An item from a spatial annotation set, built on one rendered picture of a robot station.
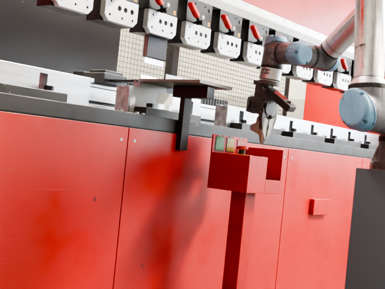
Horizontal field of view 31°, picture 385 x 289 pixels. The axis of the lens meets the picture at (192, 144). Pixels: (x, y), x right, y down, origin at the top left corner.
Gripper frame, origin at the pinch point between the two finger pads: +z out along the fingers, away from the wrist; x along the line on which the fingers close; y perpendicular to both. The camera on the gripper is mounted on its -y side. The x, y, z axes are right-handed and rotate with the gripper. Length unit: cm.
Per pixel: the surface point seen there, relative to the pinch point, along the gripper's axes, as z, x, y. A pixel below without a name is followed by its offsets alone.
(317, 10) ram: -61, -82, 37
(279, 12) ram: -53, -50, 36
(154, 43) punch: -26, 24, 36
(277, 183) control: 13.8, -2.6, -6.3
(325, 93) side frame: -31, -192, 87
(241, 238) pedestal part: 33.3, 7.9, -2.9
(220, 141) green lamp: 2.9, 11.2, 9.9
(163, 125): 0.7, 30.6, 19.0
